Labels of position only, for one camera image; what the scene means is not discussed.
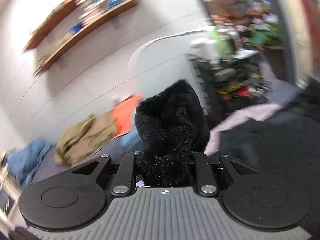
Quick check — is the black fuzzy garment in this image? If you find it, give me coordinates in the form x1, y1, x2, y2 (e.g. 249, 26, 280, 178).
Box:
135, 80, 210, 187

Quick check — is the grey bed sheet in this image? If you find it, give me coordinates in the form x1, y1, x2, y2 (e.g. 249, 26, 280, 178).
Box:
32, 126, 142, 184

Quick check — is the olive brown jacket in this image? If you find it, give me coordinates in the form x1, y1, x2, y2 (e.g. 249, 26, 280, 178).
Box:
55, 112, 118, 167

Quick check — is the orange cloth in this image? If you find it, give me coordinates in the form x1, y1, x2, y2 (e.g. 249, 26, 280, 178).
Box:
111, 94, 144, 139

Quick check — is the purple floral bed sheet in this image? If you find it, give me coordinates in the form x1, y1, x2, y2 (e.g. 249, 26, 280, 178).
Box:
204, 103, 283, 156

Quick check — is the dark navy blanket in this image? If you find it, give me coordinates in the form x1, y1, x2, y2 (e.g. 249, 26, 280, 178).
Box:
220, 108, 319, 209

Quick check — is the blue denim garment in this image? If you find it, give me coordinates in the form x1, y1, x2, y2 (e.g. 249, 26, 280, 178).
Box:
6, 139, 54, 189

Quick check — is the white curved floor lamp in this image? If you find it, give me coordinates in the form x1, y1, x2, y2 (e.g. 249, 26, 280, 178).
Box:
127, 28, 206, 74

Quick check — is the black wire rack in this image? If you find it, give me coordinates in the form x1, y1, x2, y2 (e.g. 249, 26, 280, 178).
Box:
185, 53, 271, 129

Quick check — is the lower wooden wall shelf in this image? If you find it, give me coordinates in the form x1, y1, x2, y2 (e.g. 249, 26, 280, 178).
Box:
33, 0, 139, 76

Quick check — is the wooden wall shelf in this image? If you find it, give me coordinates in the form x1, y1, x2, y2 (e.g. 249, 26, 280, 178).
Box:
33, 0, 139, 76
23, 0, 121, 52

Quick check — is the upper wooden wall shelf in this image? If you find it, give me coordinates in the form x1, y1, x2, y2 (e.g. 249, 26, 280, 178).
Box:
23, 0, 121, 52

